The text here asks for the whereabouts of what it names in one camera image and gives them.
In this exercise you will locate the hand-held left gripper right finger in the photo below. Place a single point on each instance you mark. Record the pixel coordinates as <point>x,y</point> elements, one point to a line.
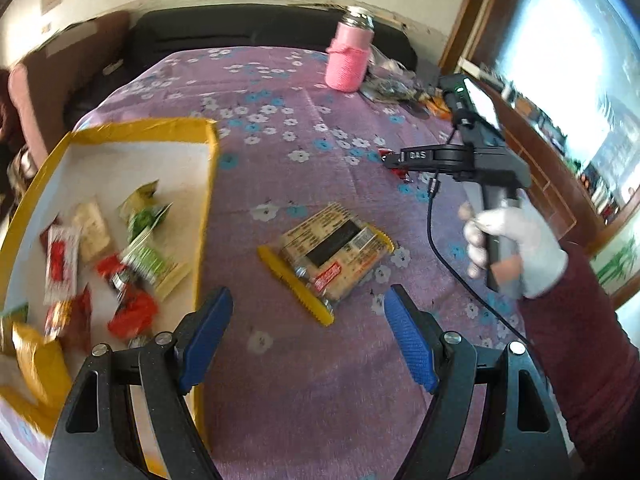
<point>407,330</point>

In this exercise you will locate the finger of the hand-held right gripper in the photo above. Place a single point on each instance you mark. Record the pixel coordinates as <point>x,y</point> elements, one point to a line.
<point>415,155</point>

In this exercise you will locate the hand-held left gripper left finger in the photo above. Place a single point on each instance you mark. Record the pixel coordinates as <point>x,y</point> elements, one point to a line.
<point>210,330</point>

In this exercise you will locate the small dark red candy packet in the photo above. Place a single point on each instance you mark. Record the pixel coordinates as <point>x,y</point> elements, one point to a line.
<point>400,174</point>

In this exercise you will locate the green white candy packet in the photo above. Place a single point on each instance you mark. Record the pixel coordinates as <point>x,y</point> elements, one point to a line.
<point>142,215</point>
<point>150,262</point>

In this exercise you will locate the yellow clear cracker packet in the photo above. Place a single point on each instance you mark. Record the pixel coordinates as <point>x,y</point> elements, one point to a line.
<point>325,255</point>

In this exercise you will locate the beige snack packet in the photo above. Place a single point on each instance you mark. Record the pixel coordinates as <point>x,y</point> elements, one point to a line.
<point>92,230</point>

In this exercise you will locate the white red snack packet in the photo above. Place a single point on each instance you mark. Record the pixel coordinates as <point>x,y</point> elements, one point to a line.
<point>60,260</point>

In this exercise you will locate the plain yellow snack packet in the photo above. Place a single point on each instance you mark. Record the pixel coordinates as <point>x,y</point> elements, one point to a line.
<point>37,360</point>

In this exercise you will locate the yellow-rimmed white box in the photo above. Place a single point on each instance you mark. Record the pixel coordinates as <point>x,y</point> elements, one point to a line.
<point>100,170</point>

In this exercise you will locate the person's right forearm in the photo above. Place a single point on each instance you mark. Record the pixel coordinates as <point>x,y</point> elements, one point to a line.
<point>575,335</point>

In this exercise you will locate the person's right hand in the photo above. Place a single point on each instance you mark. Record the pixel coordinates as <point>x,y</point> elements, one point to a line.
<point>530,240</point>

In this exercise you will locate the grey clutter pile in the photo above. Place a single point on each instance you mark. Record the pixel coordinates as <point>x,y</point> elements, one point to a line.
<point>395,85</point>

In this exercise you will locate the purple floral tablecloth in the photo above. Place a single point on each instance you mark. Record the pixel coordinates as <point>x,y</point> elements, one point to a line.
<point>310,160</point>

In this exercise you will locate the bottle with pink knitted sleeve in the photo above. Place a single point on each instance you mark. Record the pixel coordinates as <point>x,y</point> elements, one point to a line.
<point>347,57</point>

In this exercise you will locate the wooden framed window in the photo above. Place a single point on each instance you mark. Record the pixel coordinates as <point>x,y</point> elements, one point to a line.
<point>565,60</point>

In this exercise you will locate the orange red snack packet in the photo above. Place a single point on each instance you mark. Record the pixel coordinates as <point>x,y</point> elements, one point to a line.
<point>65,320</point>

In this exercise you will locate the black sofa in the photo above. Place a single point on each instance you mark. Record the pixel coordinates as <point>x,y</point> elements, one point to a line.
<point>250,27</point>

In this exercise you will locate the brown cardboard box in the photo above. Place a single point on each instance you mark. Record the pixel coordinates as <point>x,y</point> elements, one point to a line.
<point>65,70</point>

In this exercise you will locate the dark red cloth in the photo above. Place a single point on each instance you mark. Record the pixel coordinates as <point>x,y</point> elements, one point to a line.
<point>5,110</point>

